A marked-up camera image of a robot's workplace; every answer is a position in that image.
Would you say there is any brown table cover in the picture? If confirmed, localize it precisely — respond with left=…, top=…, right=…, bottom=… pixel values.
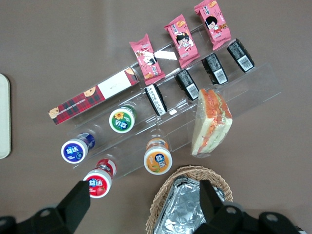
left=0, top=0, right=312, bottom=234

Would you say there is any red plaid cookie box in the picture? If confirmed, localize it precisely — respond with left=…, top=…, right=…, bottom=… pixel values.
left=48, top=67, right=140, bottom=125

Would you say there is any pink cartoon snack packet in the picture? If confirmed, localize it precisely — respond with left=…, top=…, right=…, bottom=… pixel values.
left=129, top=33, right=166, bottom=86
left=194, top=0, right=231, bottom=51
left=163, top=14, right=201, bottom=69

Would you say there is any clear acrylic stepped stand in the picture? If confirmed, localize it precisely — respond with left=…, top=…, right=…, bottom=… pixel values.
left=67, top=23, right=281, bottom=181

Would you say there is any red lid gum jar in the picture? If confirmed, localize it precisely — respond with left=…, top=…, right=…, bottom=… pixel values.
left=82, top=158, right=117, bottom=199

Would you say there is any plastic-wrapped triangle sandwich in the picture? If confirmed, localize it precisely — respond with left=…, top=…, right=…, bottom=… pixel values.
left=191, top=88, right=234, bottom=158

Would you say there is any small black snack packet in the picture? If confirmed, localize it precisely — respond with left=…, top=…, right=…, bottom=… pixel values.
left=175, top=69, right=200, bottom=101
left=144, top=83, right=168, bottom=117
left=226, top=38, right=255, bottom=73
left=201, top=53, right=229, bottom=85

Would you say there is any orange lid gum jar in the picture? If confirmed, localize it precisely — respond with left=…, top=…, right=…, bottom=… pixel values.
left=143, top=137, right=173, bottom=176

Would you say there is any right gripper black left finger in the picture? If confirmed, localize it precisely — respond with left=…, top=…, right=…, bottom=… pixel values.
left=0, top=180, right=92, bottom=234

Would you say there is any green lid gum jar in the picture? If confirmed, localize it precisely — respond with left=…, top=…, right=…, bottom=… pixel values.
left=108, top=103, right=137, bottom=134

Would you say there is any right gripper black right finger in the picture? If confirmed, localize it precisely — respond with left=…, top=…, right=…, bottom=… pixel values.
left=195, top=179, right=303, bottom=234

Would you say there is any aluminium foil container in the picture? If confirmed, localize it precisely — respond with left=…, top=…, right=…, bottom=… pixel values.
left=153, top=175, right=226, bottom=234

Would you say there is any beige rectangular tray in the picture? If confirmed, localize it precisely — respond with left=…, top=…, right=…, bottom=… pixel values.
left=0, top=73, right=12, bottom=159

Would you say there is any oval light wicker basket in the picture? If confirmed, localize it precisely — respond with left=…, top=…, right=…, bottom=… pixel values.
left=145, top=165, right=234, bottom=234

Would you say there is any blue lid gum jar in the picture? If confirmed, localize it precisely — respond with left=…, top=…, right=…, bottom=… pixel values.
left=60, top=133, right=96, bottom=164

